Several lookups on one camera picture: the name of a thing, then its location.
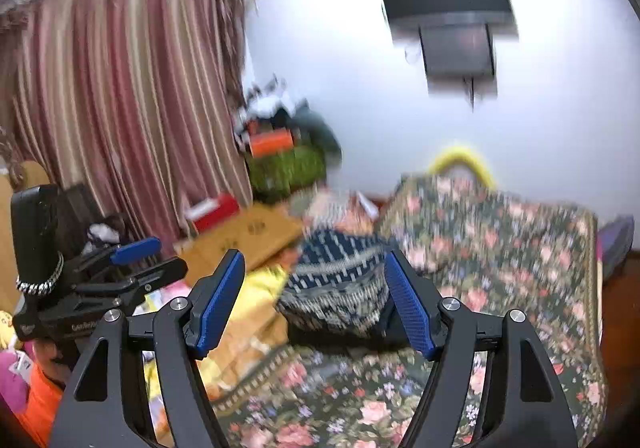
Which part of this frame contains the wooden lap table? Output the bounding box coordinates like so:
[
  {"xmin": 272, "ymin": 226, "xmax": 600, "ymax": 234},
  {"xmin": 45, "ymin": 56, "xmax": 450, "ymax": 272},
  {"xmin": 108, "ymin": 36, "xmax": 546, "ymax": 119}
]
[{"xmin": 179, "ymin": 203, "xmax": 304, "ymax": 275}]

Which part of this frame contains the purple bag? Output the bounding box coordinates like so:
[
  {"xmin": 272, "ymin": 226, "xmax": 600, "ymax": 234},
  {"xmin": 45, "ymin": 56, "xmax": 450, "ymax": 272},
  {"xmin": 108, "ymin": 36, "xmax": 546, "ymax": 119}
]
[{"xmin": 596, "ymin": 215, "xmax": 636, "ymax": 279}]

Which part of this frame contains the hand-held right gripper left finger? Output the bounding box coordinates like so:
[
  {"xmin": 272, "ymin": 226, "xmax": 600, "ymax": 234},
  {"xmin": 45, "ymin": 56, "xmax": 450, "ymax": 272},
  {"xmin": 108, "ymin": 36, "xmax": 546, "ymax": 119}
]
[{"xmin": 50, "ymin": 248, "xmax": 247, "ymax": 448}]

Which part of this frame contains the yellow blanket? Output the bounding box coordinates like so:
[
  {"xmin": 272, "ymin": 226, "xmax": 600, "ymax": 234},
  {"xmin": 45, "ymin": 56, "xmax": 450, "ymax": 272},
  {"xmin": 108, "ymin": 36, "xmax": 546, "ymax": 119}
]
[{"xmin": 144, "ymin": 263, "xmax": 292, "ymax": 405}]

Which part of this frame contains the grey cloth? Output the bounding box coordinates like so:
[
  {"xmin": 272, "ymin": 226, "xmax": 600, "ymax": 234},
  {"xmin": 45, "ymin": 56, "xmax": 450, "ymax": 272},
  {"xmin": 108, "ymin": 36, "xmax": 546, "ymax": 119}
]
[{"xmin": 295, "ymin": 109, "xmax": 344, "ymax": 165}]

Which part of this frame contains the red box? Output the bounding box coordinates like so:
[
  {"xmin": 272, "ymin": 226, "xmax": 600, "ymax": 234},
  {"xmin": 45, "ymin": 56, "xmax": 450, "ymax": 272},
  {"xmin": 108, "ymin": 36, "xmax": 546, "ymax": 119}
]
[{"xmin": 184, "ymin": 193, "xmax": 241, "ymax": 235}]

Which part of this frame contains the floral bedspread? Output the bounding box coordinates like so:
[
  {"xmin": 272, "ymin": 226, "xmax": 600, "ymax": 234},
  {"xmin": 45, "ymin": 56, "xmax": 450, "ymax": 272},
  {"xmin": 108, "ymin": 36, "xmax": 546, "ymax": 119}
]
[{"xmin": 210, "ymin": 173, "xmax": 608, "ymax": 448}]

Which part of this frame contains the braided black white cable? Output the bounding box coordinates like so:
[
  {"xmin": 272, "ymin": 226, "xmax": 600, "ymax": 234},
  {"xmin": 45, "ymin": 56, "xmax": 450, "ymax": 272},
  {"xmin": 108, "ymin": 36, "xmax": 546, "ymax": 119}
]
[{"xmin": 15, "ymin": 252, "xmax": 64, "ymax": 299}]

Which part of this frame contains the orange cloth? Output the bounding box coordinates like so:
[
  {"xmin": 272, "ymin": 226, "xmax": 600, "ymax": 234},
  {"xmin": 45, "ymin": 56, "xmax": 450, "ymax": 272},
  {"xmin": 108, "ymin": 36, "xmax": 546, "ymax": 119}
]
[{"xmin": 19, "ymin": 362, "xmax": 67, "ymax": 447}]

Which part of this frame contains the pile of clothes and boxes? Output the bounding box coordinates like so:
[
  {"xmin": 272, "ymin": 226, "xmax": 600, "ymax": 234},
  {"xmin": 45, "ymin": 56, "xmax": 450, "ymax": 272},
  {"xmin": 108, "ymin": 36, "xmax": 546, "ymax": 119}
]
[{"xmin": 234, "ymin": 74, "xmax": 311, "ymax": 139}]

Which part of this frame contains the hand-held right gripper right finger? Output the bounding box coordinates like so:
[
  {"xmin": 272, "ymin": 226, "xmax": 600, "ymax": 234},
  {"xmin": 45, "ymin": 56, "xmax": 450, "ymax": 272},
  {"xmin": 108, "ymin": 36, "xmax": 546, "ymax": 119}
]
[{"xmin": 384, "ymin": 248, "xmax": 581, "ymax": 448}]

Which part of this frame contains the yellow curved tube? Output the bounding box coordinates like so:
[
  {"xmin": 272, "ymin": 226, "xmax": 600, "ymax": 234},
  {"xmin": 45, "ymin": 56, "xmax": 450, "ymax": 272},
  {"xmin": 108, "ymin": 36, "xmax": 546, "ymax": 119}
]
[{"xmin": 427, "ymin": 143, "xmax": 499, "ymax": 191}]

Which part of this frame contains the navy patterned hooded garment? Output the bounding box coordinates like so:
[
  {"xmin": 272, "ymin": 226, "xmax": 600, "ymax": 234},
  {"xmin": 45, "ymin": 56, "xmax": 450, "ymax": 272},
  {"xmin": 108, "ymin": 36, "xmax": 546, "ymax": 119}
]
[{"xmin": 275, "ymin": 225, "xmax": 417, "ymax": 347}]

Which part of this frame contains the orange box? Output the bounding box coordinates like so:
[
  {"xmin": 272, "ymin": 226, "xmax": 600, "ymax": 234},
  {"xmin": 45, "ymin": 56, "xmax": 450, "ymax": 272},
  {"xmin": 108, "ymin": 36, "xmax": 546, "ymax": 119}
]
[{"xmin": 249, "ymin": 130, "xmax": 295, "ymax": 157}]

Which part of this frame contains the magenta cloth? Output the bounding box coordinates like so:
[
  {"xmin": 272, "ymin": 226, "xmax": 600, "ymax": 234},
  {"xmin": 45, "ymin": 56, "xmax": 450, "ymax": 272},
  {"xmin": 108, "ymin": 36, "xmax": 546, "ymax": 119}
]
[{"xmin": 0, "ymin": 349, "xmax": 32, "ymax": 415}]

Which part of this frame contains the striped pink curtain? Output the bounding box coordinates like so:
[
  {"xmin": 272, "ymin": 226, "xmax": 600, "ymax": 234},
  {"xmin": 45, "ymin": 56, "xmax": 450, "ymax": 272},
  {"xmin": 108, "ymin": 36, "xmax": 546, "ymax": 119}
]
[{"xmin": 0, "ymin": 0, "xmax": 257, "ymax": 249}]

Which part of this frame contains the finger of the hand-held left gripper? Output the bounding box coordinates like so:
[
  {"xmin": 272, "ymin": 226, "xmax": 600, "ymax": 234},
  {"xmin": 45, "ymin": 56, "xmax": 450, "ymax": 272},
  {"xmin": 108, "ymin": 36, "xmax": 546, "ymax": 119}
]
[
  {"xmin": 75, "ymin": 257, "xmax": 189, "ymax": 315},
  {"xmin": 77, "ymin": 237, "xmax": 162, "ymax": 273}
]

